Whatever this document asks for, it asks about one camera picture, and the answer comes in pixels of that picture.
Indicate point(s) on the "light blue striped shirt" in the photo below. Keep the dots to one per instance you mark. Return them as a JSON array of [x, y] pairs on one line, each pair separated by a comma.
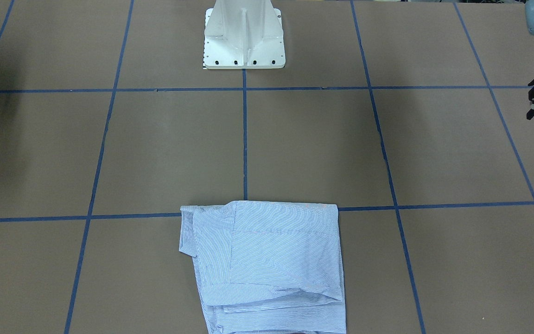
[[267, 267]]

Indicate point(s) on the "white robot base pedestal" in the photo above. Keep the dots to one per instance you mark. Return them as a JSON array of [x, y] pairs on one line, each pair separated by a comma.
[[242, 35]]

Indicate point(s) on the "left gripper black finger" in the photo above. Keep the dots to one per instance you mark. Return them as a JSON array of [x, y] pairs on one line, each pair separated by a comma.
[[530, 113]]

